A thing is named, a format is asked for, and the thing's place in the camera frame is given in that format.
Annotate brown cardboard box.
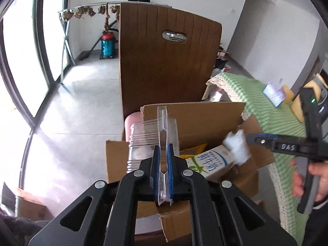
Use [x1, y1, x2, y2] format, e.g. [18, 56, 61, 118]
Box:
[105, 101, 276, 243]

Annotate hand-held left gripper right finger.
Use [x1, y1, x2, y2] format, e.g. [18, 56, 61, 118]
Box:
[166, 144, 298, 246]

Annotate person's right hand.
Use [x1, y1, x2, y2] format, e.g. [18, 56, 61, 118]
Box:
[291, 159, 328, 202]

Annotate green checked tablecloth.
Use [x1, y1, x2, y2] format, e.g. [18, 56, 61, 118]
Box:
[206, 72, 319, 233]

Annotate yellow noodle packet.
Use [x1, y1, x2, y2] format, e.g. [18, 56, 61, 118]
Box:
[179, 143, 207, 159]

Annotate person's dark clothing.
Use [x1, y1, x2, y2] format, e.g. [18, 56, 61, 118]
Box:
[0, 206, 52, 246]

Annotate white milk carton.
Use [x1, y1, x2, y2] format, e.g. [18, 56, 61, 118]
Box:
[185, 144, 237, 180]

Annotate white plastic wrapper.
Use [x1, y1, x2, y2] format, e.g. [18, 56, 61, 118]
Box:
[222, 129, 251, 165]

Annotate clear plastic container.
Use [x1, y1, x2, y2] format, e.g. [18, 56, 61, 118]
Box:
[127, 106, 180, 207]

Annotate purple tissue box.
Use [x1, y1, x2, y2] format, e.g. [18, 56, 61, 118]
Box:
[263, 82, 286, 107]

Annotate metal drying rack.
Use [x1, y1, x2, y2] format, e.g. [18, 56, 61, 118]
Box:
[58, 2, 122, 93]

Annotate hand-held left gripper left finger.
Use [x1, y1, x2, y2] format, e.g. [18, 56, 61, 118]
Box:
[28, 145, 161, 246]

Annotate teal and red vacuum cleaner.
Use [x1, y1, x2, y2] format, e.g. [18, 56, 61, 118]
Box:
[99, 29, 119, 59]

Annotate brown wooden chair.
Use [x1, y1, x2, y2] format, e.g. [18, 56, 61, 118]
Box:
[119, 1, 223, 144]

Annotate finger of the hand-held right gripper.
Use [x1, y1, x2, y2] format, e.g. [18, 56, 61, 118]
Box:
[246, 133, 279, 151]

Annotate yellow thermos jug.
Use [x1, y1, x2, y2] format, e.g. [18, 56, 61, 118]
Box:
[291, 74, 328, 123]

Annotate small cardboard box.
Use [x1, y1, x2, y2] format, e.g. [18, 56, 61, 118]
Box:
[1, 182, 54, 221]

